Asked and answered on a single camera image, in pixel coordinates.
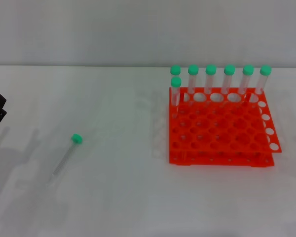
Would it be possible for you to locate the green-capped clear test tube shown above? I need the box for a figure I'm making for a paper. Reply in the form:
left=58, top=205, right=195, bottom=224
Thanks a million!
left=242, top=64, right=255, bottom=102
left=254, top=65, right=272, bottom=102
left=170, top=65, right=182, bottom=79
left=205, top=64, right=217, bottom=104
left=187, top=64, right=199, bottom=106
left=170, top=77, right=183, bottom=114
left=49, top=133, right=83, bottom=183
left=223, top=64, right=236, bottom=103

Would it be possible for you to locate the orange plastic test tube rack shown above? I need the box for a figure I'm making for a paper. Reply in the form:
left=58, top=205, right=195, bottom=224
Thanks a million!
left=168, top=86, right=283, bottom=166

